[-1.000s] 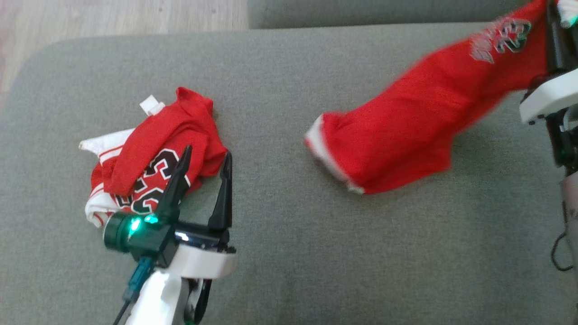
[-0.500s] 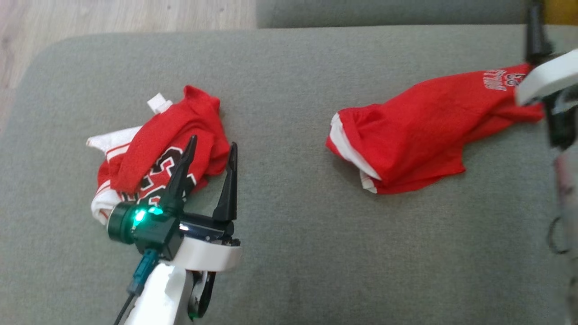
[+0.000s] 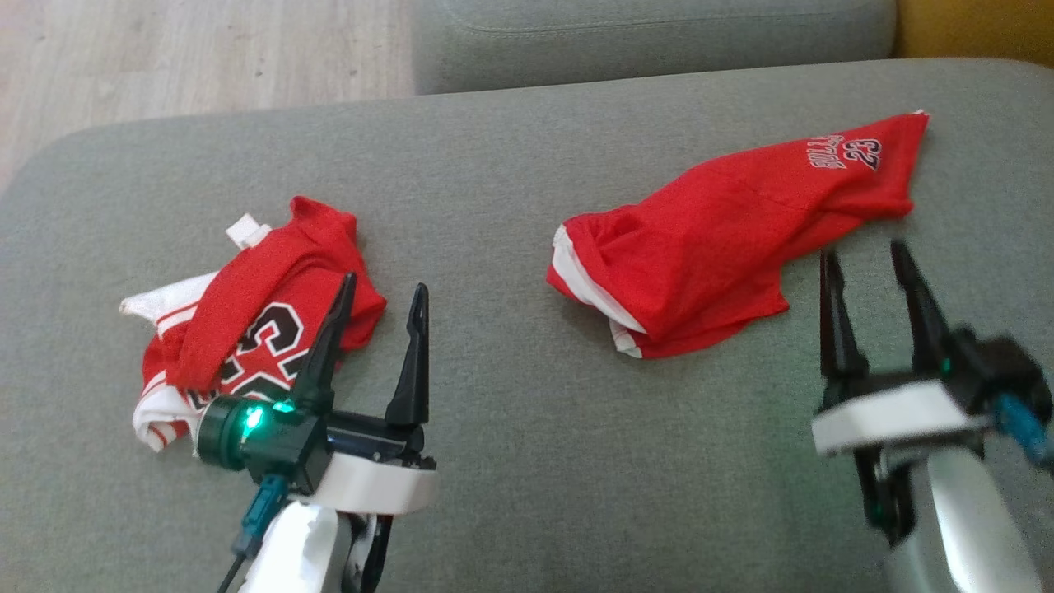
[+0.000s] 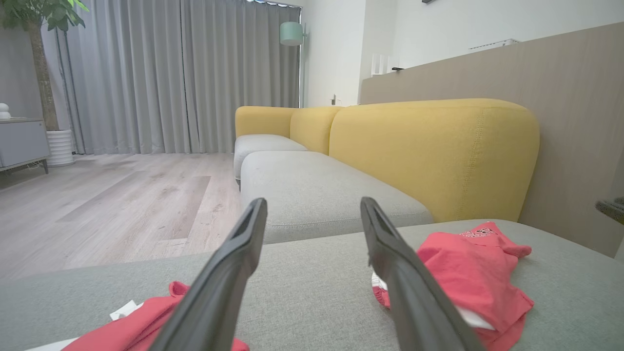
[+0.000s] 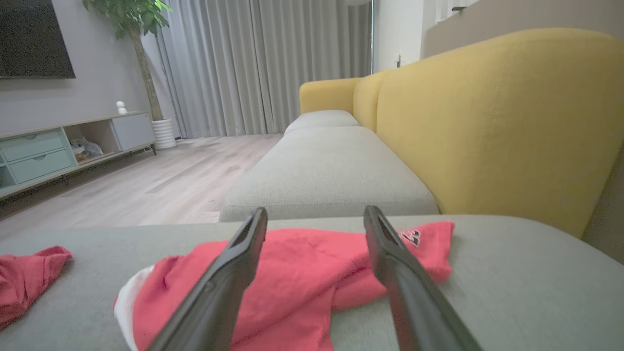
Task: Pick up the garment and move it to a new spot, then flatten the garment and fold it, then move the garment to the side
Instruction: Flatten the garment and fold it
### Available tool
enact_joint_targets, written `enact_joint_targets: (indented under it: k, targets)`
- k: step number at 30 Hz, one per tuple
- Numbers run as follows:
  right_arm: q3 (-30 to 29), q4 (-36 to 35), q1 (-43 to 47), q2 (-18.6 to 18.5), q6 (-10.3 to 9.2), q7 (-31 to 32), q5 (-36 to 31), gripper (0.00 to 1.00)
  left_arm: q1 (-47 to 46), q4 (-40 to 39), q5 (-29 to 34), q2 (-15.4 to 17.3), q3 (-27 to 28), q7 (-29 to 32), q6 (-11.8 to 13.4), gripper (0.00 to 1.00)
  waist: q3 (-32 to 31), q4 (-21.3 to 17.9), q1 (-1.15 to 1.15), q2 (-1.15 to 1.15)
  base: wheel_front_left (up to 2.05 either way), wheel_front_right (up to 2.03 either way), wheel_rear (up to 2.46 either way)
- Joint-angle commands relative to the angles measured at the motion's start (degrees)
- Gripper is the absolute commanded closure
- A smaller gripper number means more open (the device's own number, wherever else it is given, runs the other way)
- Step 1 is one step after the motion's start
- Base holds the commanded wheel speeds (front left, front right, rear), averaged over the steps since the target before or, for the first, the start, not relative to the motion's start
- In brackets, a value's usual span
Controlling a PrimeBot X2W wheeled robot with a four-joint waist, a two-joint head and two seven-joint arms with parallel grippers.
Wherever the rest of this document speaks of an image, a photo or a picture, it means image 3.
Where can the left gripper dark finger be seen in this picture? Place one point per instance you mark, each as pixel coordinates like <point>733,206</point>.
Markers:
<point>325,362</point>
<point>413,379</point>

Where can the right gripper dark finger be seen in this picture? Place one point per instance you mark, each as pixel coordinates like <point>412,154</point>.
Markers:
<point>926,329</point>
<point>840,346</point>

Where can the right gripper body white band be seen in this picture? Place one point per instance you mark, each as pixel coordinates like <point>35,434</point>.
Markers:
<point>897,416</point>

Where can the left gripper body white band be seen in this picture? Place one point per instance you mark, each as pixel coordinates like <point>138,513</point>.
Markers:
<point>370,482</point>

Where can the red basketball jersey number 23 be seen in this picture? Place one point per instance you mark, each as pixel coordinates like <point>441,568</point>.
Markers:
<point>263,288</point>

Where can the red basketball shorts white trim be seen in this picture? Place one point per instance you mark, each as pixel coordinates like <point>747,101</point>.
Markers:
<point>708,247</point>

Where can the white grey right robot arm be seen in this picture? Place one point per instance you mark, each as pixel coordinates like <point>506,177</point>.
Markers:
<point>963,519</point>

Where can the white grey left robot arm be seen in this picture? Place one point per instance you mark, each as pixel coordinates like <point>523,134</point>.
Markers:
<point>292,548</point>

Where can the grey fabric sofa seat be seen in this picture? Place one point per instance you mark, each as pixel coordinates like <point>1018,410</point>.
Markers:
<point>527,453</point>

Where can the yellow cushion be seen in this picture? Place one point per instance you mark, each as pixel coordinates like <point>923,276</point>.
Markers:
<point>980,29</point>

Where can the grey sofa back cushion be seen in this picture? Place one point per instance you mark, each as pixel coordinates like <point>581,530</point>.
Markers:
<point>659,41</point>

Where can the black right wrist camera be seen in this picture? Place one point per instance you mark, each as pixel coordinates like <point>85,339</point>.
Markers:
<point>1000,366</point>

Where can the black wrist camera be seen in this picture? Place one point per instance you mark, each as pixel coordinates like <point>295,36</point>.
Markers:
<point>239,432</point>
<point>1000,366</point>

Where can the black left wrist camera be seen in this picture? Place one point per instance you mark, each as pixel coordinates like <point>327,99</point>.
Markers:
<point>239,432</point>

